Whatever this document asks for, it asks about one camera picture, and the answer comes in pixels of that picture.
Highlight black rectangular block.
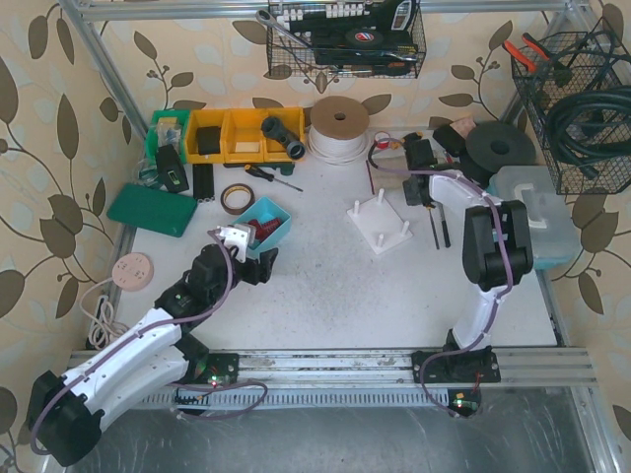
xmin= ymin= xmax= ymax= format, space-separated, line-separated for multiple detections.
xmin=192 ymin=165 xmax=215 ymax=203

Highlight wire basket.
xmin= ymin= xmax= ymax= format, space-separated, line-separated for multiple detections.
xmin=255 ymin=1 xmax=426 ymax=83
xmin=511 ymin=30 xmax=630 ymax=195

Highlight large red spring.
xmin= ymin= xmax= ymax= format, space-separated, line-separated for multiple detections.
xmin=247 ymin=219 xmax=269 ymax=243

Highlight black green device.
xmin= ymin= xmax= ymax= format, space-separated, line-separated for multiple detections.
xmin=155 ymin=145 xmax=189 ymax=193

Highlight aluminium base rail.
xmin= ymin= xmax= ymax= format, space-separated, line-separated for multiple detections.
xmin=62 ymin=347 xmax=598 ymax=390

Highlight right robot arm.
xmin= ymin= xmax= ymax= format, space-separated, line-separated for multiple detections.
xmin=403 ymin=133 xmax=533 ymax=384

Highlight top wire basket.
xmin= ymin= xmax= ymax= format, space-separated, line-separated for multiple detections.
xmin=255 ymin=1 xmax=426 ymax=83

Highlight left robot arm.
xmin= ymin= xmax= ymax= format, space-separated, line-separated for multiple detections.
xmin=27 ymin=239 xmax=278 ymax=467

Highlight orange handled pliers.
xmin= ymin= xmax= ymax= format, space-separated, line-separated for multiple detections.
xmin=502 ymin=33 xmax=551 ymax=74

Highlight black pipe fitting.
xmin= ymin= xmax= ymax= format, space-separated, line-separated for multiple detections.
xmin=260 ymin=116 xmax=306 ymax=161

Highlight black handled hammer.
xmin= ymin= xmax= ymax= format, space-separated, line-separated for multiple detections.
xmin=438 ymin=204 xmax=452 ymax=248

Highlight teal plastic tray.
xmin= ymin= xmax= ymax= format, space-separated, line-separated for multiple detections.
xmin=235 ymin=197 xmax=292 ymax=259

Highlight yellow handled screwdriver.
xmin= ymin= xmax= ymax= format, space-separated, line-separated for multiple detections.
xmin=389 ymin=131 xmax=424 ymax=150

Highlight white cord spool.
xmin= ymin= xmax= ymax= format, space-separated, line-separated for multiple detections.
xmin=308 ymin=96 xmax=370 ymax=166

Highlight small red spring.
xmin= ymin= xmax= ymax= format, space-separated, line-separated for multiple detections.
xmin=260 ymin=218 xmax=282 ymax=238

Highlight small yellow black screwdriver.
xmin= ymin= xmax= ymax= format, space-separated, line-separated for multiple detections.
xmin=244 ymin=165 xmax=303 ymax=192

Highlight coiled black hose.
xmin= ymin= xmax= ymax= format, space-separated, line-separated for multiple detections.
xmin=545 ymin=86 xmax=631 ymax=169

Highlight black disc spool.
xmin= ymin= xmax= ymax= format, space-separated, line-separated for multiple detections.
xmin=459 ymin=121 xmax=536 ymax=188

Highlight green plastic lid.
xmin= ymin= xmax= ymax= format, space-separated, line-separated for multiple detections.
xmin=106 ymin=183 xmax=197 ymax=237

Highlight white peg board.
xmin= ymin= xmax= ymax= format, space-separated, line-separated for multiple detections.
xmin=347 ymin=188 xmax=413 ymax=255

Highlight red white tape roll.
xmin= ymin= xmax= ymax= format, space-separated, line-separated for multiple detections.
xmin=374 ymin=131 xmax=390 ymax=150

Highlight right wire basket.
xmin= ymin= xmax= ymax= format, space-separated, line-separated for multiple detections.
xmin=511 ymin=30 xmax=630 ymax=195

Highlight black pouch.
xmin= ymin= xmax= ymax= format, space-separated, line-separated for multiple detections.
xmin=433 ymin=124 xmax=466 ymax=158

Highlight teal clear storage box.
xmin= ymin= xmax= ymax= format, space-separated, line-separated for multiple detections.
xmin=489 ymin=166 xmax=582 ymax=270

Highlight round beige power socket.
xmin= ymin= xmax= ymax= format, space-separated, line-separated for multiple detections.
xmin=111 ymin=252 xmax=154 ymax=292

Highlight green parts bin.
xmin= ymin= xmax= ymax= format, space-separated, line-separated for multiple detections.
xmin=145 ymin=109 xmax=190 ymax=163

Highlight yellow parts bin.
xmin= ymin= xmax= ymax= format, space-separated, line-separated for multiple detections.
xmin=183 ymin=107 xmax=306 ymax=165

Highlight beige work glove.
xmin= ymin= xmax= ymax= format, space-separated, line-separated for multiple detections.
xmin=367 ymin=157 xmax=409 ymax=195

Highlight yellow black handled file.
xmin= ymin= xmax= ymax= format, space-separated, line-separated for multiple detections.
xmin=427 ymin=207 xmax=441 ymax=250

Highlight brown tape roll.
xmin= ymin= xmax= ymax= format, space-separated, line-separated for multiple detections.
xmin=220 ymin=183 xmax=255 ymax=216

